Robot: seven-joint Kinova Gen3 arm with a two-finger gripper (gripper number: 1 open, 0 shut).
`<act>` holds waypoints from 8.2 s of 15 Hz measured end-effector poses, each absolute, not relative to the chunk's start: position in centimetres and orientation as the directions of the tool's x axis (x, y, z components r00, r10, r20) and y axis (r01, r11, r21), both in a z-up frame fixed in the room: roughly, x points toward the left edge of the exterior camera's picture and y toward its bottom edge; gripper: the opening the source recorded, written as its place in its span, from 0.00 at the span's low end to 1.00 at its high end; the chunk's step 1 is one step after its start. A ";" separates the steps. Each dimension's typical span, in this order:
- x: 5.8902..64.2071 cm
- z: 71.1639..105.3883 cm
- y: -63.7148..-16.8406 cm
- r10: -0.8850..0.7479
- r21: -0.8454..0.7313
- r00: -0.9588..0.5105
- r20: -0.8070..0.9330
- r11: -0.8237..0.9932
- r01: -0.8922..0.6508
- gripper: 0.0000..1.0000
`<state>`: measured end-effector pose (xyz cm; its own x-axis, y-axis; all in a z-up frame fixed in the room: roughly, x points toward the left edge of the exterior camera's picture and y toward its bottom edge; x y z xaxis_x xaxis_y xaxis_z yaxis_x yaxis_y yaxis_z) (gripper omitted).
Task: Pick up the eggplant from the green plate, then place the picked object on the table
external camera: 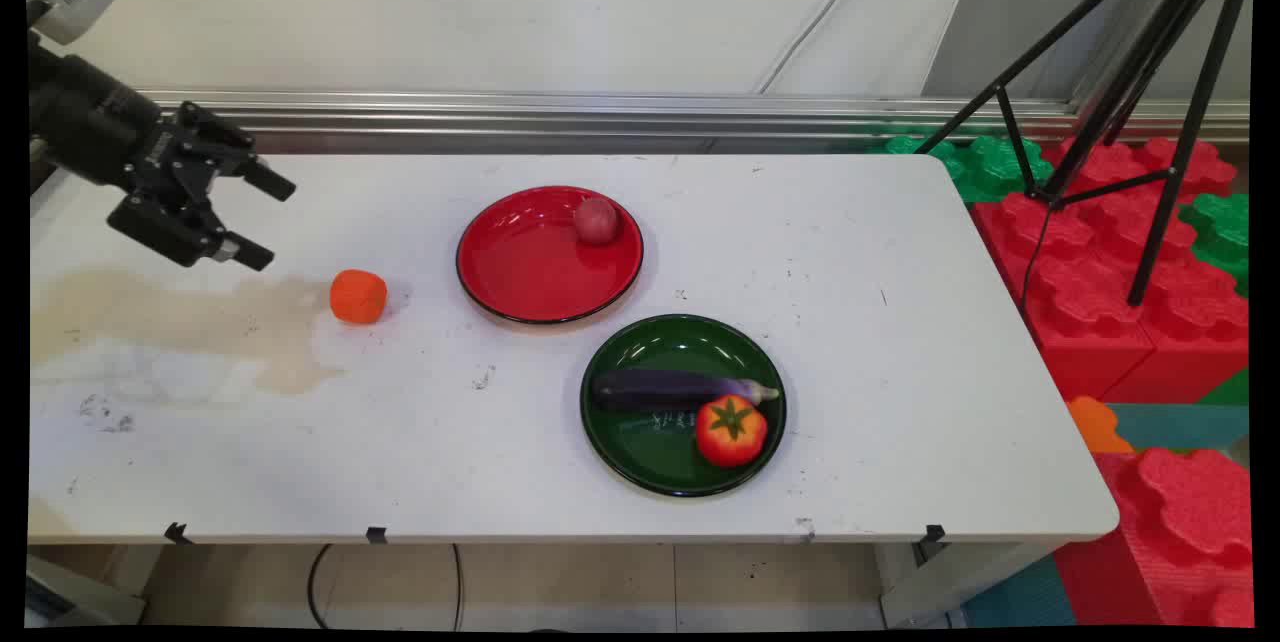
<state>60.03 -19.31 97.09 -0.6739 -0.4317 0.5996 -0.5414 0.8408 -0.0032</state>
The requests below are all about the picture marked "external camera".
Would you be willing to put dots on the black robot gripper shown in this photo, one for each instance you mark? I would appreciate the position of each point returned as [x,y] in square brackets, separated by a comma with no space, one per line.
[90,127]

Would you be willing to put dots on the purple toy eggplant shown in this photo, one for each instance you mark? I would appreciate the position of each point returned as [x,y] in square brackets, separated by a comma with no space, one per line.
[660,388]

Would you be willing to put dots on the orange ball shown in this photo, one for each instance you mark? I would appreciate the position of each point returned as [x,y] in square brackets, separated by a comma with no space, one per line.
[358,297]

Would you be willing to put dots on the red round plate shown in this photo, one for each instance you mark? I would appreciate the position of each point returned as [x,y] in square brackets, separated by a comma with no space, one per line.
[530,262]

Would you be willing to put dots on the black tape tab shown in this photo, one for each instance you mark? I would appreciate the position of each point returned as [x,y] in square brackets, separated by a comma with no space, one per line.
[934,533]
[177,533]
[376,534]

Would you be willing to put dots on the red round toy fruit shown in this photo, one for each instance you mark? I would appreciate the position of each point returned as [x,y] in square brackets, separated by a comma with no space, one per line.
[596,220]

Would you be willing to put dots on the white table leg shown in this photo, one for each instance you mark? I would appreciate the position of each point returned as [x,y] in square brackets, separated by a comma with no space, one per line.
[85,590]
[950,582]

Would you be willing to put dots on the dark green round plate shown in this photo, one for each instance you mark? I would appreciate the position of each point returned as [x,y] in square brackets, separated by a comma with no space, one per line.
[650,452]

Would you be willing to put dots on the red toy tomato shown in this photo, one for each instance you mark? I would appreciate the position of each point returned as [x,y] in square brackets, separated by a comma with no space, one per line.
[731,432]

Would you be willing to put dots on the green foam block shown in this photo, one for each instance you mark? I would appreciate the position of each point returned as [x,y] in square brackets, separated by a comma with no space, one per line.
[1222,232]
[985,167]

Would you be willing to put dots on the red foam block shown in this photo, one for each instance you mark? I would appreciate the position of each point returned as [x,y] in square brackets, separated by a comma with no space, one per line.
[1120,162]
[1070,292]
[1180,532]
[1195,342]

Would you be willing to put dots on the teal foam mat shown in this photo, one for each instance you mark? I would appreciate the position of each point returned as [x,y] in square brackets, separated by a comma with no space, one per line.
[1180,425]
[1015,597]

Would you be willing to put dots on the orange foam piece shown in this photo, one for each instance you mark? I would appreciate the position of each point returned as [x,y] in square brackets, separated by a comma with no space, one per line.
[1095,427]

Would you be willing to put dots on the silver metal wall rail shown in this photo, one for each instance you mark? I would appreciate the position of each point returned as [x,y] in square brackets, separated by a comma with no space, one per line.
[600,117]

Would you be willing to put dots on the black camera tripod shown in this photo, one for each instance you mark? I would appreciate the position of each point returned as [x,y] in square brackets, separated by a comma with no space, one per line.
[1150,72]

